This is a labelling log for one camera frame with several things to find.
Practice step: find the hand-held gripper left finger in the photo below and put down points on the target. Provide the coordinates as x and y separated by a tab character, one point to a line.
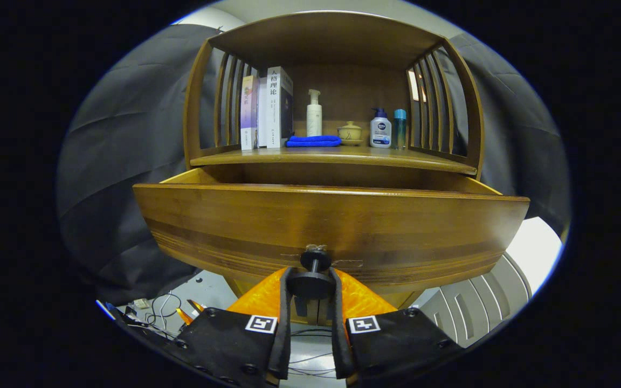
283	350

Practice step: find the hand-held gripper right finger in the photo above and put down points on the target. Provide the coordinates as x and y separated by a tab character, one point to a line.
341	350

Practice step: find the black drawer knob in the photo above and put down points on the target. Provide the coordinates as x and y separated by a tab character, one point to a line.
316	258

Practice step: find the wooden drawer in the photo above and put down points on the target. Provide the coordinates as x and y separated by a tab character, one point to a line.
289	226

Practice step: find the wooden countertop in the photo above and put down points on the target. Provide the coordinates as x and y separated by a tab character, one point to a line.
343	156

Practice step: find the brown wooden cabinet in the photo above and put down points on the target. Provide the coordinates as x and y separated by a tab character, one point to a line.
332	43

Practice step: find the blue folded towel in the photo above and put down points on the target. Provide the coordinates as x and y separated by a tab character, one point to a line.
313	141

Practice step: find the beige lidded teacup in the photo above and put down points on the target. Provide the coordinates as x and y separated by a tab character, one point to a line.
350	133

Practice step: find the white table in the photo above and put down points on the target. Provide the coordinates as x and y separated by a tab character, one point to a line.
537	248

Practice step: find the white bottle with blue pump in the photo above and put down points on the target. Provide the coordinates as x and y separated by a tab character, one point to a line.
380	132

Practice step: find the teal bottle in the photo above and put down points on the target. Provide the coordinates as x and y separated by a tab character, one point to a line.
399	132

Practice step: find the white and black book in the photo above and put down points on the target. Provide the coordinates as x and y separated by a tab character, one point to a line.
274	118

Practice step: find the thin white book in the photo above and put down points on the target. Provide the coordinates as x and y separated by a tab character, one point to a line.
262	118

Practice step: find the purple book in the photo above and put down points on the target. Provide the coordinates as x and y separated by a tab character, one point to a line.
247	113

